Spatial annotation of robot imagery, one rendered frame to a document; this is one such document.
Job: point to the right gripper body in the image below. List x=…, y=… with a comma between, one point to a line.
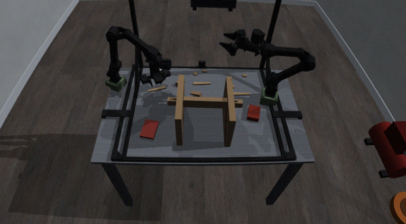
x=145, y=79

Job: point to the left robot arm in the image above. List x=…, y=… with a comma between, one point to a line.
x=307, y=62

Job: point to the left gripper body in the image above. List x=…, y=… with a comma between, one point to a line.
x=240, y=46

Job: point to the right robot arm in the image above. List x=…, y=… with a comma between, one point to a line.
x=149, y=52

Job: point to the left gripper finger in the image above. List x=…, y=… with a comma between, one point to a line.
x=231, y=35
x=227, y=46

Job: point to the dark brown wooden rail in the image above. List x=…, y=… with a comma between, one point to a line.
x=204, y=102

